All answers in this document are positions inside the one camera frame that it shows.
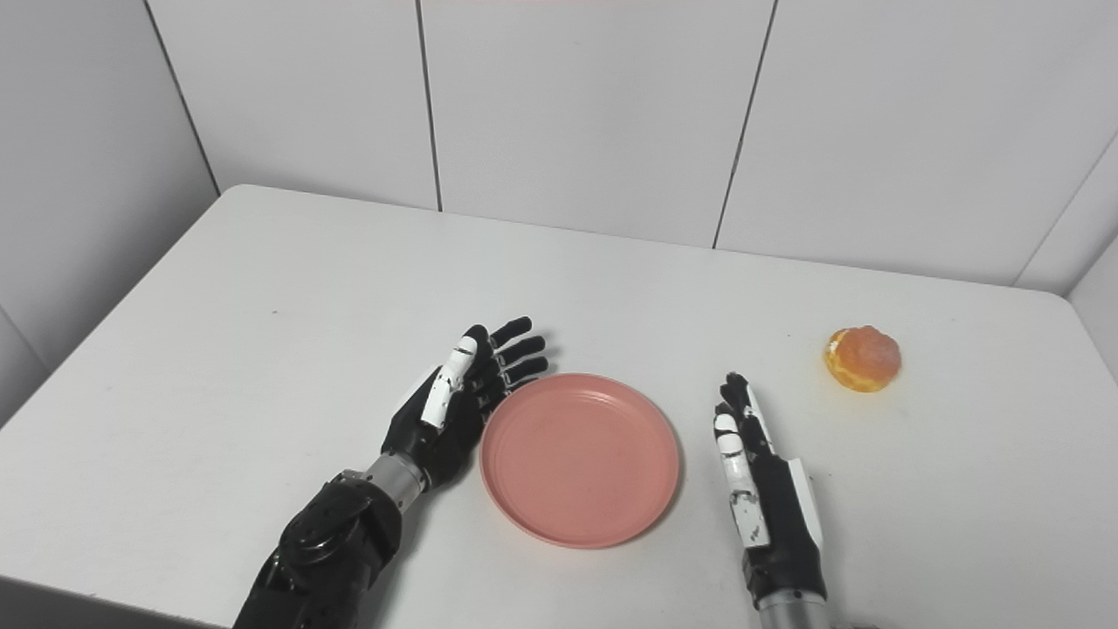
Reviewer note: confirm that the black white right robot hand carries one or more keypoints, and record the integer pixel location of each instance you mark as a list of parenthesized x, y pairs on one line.
[(782, 515)]

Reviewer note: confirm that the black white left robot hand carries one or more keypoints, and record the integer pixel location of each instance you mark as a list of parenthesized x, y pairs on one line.
[(437, 428)]

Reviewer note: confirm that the pink round plate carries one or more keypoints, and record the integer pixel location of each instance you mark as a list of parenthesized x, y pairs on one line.
[(579, 460)]

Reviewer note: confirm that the orange cream puff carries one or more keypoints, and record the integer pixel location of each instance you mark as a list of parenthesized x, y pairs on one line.
[(863, 358)]

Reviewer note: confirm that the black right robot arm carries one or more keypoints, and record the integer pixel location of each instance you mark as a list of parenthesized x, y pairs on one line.
[(793, 611)]

